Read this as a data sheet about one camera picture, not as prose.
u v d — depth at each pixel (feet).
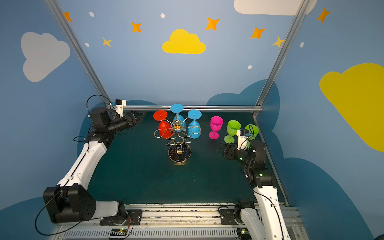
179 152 3.22
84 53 2.82
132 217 2.40
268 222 1.37
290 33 2.57
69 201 1.31
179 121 2.44
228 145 2.09
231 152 2.05
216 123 3.19
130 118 2.17
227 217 2.46
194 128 2.88
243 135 2.03
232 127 3.12
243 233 2.40
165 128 2.75
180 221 2.41
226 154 2.14
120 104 2.27
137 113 2.28
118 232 2.40
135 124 2.18
